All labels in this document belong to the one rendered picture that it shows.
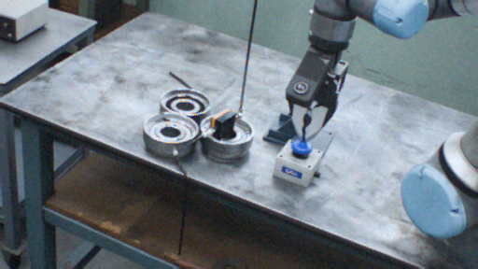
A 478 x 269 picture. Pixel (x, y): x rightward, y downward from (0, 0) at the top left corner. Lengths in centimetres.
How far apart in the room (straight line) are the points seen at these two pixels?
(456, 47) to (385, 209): 165
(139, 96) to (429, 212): 70
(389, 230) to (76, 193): 73
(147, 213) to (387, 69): 164
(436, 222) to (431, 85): 193
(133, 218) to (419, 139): 65
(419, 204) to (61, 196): 85
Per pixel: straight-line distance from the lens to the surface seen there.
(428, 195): 99
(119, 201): 154
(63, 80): 149
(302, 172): 122
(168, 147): 123
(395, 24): 101
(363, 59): 291
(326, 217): 118
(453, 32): 280
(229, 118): 126
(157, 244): 144
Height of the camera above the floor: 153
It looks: 33 degrees down
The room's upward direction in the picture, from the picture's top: 9 degrees clockwise
